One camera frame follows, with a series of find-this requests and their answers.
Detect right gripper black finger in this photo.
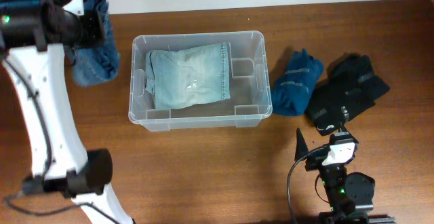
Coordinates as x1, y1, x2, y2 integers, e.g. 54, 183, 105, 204
294, 128, 309, 162
338, 106, 349, 132

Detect dark blue jeans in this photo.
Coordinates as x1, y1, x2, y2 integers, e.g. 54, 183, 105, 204
66, 0, 119, 87

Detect light blue jeans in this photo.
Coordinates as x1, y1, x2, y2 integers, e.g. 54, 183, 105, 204
145, 42, 231, 110

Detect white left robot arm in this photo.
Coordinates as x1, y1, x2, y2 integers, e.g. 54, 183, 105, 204
1, 0, 132, 223

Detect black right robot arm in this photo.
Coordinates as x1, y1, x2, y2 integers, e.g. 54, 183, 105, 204
287, 124, 395, 224

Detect black folded garment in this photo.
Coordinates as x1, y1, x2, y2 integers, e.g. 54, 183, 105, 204
305, 54, 390, 136

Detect teal folded garment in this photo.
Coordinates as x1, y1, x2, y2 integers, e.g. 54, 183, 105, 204
271, 48, 324, 117

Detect clear plastic storage box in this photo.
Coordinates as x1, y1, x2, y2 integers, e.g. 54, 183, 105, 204
128, 31, 273, 132

